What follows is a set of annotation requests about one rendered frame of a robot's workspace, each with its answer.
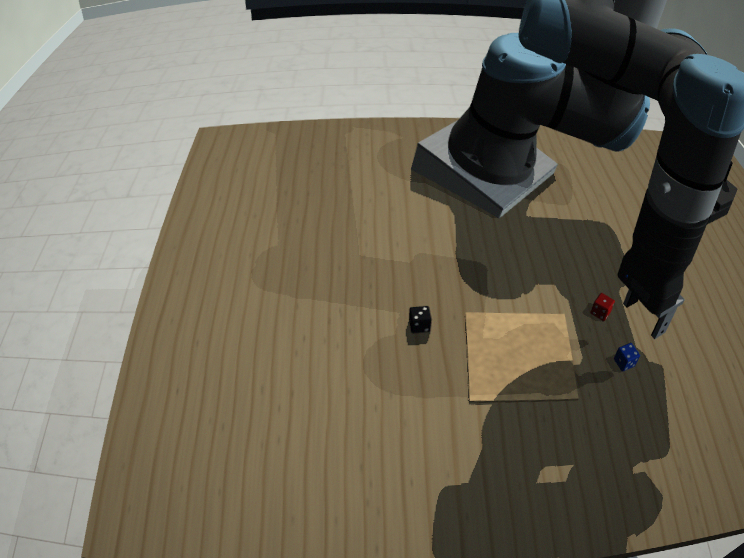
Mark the black die with white pips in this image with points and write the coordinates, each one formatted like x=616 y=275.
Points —
x=420 y=319

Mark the blue die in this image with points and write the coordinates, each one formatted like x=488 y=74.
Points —
x=626 y=357

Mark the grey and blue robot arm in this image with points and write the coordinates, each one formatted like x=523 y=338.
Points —
x=519 y=90

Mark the tan flat mat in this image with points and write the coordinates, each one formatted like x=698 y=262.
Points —
x=519 y=357

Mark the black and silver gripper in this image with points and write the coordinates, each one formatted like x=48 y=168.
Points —
x=668 y=231

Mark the red die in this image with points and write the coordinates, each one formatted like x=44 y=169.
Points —
x=602 y=307

